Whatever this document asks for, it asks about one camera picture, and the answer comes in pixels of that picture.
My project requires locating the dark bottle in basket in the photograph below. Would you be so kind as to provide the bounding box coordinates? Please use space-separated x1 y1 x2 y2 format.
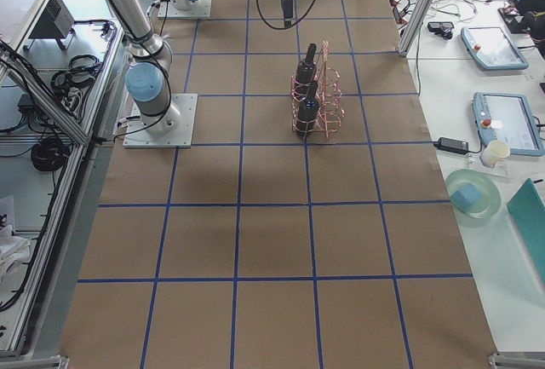
295 80 319 140
295 43 317 94

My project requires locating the blue teach pendant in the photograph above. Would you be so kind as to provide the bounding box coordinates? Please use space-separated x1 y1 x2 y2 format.
460 26 529 71
472 92 544 157

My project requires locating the grey metal box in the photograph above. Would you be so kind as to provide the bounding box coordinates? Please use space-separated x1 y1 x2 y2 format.
29 0 75 40

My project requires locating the black power adapter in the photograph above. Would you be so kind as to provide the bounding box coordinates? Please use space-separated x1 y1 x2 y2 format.
433 137 469 155

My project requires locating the white paper cup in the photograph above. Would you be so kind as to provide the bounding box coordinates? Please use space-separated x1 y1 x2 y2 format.
479 140 511 168

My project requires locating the blue foam cube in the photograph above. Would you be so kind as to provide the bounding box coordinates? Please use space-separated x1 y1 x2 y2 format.
450 182 485 212

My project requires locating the green glass bowl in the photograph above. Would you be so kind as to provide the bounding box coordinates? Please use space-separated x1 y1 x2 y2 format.
445 169 502 220

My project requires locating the teal board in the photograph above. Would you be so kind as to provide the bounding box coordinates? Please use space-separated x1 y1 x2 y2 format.
507 178 545 281

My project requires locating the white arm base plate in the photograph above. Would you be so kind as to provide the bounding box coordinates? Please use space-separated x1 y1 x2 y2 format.
158 0 212 20

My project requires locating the copper wire wine basket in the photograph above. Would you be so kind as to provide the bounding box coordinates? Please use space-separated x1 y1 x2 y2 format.
290 39 344 141

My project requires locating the aluminium frame post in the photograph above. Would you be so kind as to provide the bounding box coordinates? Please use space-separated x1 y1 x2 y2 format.
398 0 433 57

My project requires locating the second white arm base plate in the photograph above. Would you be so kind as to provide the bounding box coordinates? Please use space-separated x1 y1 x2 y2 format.
123 94 198 148

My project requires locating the black coiled cable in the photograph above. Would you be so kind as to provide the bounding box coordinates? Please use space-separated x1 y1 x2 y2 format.
30 137 72 174

